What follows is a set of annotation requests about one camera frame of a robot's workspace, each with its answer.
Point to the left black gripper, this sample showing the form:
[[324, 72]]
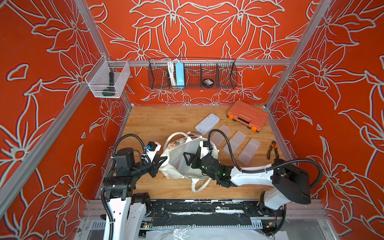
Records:
[[155, 165]]

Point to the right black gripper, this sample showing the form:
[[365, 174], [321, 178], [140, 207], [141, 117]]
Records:
[[190, 159]]

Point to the translucent frosted pencil case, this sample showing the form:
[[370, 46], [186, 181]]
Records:
[[217, 138]]

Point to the white printed canvas tote bag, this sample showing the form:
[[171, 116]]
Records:
[[181, 149]]

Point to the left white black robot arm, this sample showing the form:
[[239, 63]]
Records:
[[124, 209]]

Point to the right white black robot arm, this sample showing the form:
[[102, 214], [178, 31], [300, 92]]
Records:
[[290, 181]]

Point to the orange plastic tool case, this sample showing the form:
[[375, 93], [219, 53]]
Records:
[[252, 117]]

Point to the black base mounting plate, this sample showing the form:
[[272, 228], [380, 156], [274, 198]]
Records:
[[209, 213]]

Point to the light blue power bank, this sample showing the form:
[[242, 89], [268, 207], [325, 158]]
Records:
[[180, 77]]

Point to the dark green flashlight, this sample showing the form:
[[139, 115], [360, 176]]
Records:
[[110, 90]]

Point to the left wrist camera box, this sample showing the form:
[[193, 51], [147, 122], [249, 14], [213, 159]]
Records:
[[125, 158]]

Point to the orange handled pliers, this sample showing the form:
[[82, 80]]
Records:
[[273, 147]]

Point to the black wire wall basket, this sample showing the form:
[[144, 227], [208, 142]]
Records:
[[162, 73]]

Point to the clear plastic wall bin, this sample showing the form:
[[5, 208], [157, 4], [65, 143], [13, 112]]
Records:
[[98, 77]]

